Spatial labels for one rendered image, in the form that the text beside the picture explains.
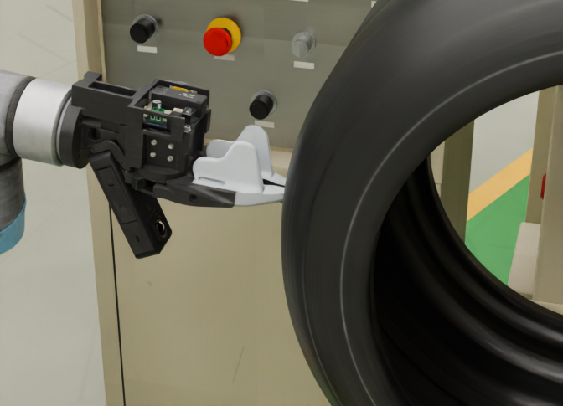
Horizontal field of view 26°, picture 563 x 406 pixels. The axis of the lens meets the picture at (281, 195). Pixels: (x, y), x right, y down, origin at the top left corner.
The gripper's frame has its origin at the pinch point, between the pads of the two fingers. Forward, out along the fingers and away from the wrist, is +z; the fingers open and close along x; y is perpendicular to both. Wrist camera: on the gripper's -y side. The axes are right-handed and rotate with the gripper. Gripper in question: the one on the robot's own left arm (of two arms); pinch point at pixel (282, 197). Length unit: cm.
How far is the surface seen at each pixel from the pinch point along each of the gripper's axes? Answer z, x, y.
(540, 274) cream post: 24.4, 26.5, -17.0
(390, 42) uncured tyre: 8.5, -9.1, 19.8
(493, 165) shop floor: 12, 256, -115
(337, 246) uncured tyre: 7.3, -12.1, 3.5
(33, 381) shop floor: -77, 114, -127
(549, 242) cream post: 24.5, 26.4, -12.8
